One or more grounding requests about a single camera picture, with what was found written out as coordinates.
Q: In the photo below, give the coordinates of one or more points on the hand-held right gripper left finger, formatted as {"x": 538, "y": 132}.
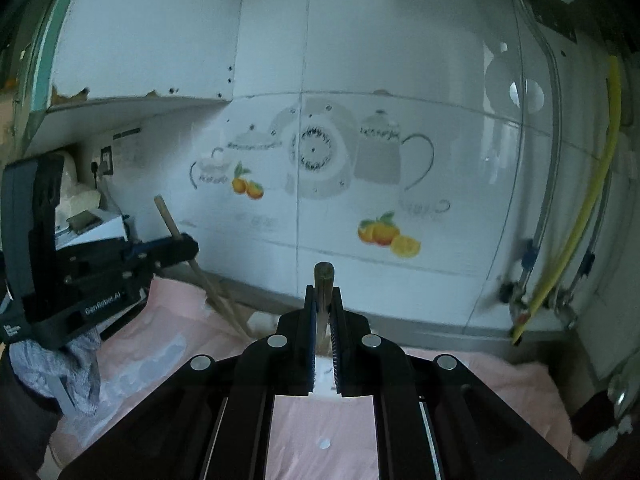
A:
{"x": 310, "y": 340}

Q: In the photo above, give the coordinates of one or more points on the white house-shaped utensil holder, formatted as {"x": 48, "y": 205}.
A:
{"x": 325, "y": 380}

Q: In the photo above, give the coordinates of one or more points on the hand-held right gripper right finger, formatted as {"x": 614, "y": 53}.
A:
{"x": 340, "y": 340}

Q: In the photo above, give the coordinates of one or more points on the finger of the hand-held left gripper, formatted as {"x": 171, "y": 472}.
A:
{"x": 170, "y": 251}

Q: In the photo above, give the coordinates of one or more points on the dark object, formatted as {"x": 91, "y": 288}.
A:
{"x": 592, "y": 415}

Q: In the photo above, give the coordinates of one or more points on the white wall cabinet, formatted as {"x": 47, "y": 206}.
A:
{"x": 150, "y": 35}

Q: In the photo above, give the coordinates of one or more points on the wall outlet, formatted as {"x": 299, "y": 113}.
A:
{"x": 106, "y": 160}

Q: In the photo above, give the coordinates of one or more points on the wall label sticker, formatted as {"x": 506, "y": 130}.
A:
{"x": 127, "y": 133}

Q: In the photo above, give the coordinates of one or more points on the white box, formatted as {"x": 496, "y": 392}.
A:
{"x": 95, "y": 230}

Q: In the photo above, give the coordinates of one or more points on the pink printed blanket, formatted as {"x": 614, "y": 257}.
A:
{"x": 310, "y": 420}

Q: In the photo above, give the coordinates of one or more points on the metal valve with red mark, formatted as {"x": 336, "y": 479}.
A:
{"x": 517, "y": 300}

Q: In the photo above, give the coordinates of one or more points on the round metal fitting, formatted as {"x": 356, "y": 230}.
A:
{"x": 619, "y": 395}

